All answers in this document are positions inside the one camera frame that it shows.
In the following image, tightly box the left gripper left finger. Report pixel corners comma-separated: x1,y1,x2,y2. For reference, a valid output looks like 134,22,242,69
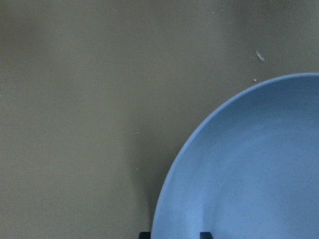
139,232,151,239

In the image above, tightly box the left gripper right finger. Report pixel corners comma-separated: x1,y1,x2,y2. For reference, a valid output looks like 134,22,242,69
200,232,213,239

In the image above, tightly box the blue plate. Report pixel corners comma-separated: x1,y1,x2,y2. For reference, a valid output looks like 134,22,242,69
151,73,319,239

